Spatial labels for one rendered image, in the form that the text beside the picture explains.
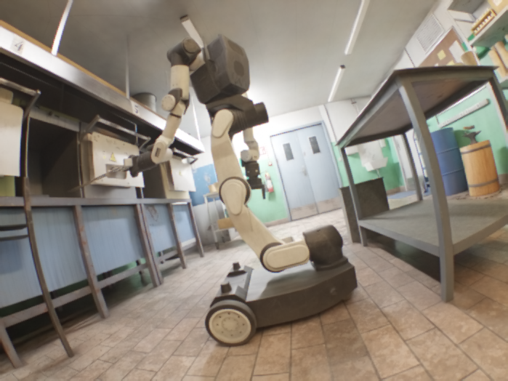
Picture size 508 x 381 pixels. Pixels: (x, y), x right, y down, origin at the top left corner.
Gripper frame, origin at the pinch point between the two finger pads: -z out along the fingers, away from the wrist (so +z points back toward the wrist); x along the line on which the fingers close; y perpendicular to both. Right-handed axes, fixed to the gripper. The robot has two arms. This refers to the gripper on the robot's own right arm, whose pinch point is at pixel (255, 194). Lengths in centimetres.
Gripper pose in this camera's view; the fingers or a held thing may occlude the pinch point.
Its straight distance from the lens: 131.5
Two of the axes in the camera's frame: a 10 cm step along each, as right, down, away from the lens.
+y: -5.3, 1.0, -8.4
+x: -8.4, 0.8, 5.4
